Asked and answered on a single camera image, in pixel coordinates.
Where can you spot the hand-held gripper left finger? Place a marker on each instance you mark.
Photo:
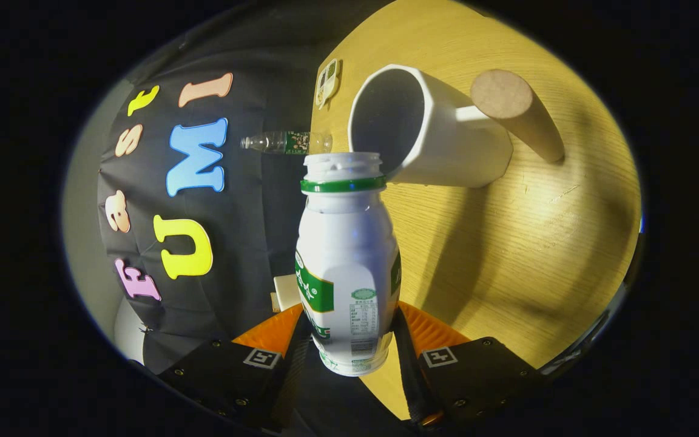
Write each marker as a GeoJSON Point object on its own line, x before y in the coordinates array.
{"type": "Point", "coordinates": [292, 376]}

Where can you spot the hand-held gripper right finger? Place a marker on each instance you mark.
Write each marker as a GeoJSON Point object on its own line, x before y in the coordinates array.
{"type": "Point", "coordinates": [410, 376]}

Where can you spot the white juice bottle green label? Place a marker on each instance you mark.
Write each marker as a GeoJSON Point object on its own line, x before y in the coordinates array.
{"type": "Point", "coordinates": [349, 255]}

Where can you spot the white cup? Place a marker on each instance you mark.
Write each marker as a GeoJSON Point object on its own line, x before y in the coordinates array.
{"type": "Point", "coordinates": [459, 152]}

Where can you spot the clear plastic water bottle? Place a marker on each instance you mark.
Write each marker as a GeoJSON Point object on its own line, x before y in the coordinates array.
{"type": "Point", "coordinates": [276, 142]}

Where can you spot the toast bread slice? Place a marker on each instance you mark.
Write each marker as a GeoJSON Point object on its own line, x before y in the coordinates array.
{"type": "Point", "coordinates": [273, 302]}

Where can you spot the white toaster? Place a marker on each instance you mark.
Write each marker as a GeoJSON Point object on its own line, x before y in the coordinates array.
{"type": "Point", "coordinates": [287, 290]}

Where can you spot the wooden table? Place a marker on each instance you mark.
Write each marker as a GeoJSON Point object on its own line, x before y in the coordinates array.
{"type": "Point", "coordinates": [507, 255]}

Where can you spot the white divided snack tray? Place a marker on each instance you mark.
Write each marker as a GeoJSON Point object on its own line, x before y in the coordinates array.
{"type": "Point", "coordinates": [328, 85]}

